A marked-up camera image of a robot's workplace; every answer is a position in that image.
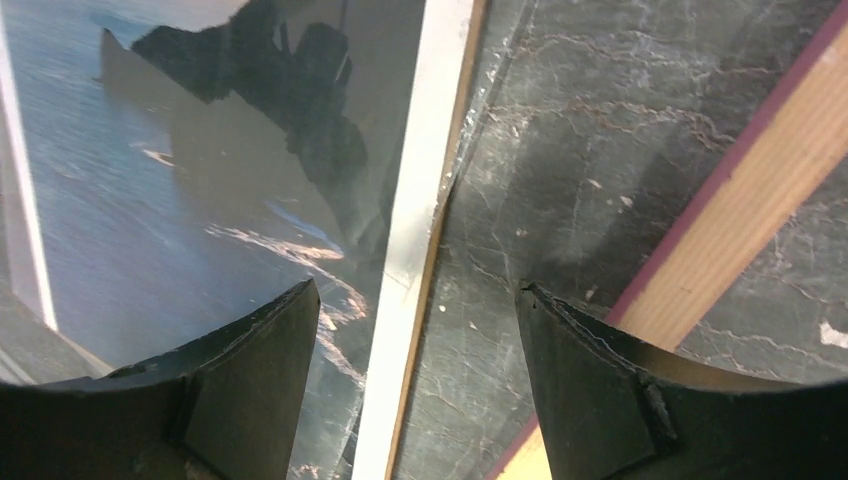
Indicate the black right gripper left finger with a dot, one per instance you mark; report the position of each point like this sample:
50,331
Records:
223,406

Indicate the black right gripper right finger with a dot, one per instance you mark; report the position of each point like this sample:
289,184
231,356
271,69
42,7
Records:
612,406

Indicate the pink wooden picture frame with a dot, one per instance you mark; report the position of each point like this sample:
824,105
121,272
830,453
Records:
794,140

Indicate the coastal landscape photo print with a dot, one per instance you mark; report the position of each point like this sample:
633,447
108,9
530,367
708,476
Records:
169,167

